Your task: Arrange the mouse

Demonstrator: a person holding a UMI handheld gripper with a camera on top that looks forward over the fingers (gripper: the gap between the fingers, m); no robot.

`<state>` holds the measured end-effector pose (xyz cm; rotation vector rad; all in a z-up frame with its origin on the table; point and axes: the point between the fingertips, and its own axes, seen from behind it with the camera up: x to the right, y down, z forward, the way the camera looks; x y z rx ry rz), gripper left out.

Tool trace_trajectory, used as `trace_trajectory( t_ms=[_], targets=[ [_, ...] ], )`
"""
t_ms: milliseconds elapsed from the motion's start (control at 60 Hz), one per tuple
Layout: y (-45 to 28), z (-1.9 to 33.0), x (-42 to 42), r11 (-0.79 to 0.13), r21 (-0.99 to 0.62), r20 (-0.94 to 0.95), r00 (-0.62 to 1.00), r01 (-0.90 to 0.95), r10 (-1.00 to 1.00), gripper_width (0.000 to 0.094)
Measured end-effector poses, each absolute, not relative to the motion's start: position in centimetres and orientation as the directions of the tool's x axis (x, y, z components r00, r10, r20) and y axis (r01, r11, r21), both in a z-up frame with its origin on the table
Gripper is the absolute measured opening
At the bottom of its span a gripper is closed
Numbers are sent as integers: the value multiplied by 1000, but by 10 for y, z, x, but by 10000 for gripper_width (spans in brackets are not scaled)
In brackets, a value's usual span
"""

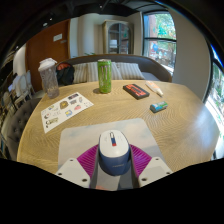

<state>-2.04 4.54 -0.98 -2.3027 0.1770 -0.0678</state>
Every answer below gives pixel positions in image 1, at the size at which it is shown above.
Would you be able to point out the pale sky-print mouse pad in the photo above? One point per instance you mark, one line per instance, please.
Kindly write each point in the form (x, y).
(80, 140)

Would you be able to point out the white tube with orange label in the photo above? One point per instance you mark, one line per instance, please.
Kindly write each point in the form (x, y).
(154, 88)

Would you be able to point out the brown wooden door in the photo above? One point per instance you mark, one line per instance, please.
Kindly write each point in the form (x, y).
(46, 46)

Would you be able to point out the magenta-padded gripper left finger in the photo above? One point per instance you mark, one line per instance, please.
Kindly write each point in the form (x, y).
(74, 171)

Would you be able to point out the white and blue computer mouse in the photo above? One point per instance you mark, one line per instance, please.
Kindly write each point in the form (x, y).
(114, 151)

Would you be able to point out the green and blue gum pack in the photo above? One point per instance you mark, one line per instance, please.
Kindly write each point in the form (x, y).
(158, 107)

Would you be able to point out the small striped pillow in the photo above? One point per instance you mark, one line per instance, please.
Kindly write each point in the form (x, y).
(80, 73)

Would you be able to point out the clear shaker bottle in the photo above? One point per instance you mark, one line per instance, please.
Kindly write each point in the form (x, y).
(49, 80)

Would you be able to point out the brown curved bench sofa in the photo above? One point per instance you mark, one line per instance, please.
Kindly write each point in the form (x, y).
(156, 68)

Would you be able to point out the wide striped pillow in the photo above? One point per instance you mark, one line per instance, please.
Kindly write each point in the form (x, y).
(131, 70)

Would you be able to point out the black backpack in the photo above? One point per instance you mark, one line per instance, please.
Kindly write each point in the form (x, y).
(65, 75)

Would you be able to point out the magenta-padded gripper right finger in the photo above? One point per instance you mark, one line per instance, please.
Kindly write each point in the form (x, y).
(155, 170)

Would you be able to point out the dark-framed window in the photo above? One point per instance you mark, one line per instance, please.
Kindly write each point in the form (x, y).
(160, 41)

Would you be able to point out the large striped pillow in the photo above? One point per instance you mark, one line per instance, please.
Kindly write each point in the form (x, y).
(91, 71)

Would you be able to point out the grey tufted chair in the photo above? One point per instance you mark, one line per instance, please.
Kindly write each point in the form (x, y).
(16, 126)

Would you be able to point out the black box with orange print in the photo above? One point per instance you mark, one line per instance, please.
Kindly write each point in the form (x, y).
(136, 91)

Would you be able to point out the green drink can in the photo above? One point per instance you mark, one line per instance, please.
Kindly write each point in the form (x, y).
(104, 76)

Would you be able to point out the glass-door cabinet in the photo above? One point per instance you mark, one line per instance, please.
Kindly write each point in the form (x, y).
(118, 37)

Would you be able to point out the white sticker sheet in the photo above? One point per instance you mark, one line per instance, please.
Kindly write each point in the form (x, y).
(65, 111)

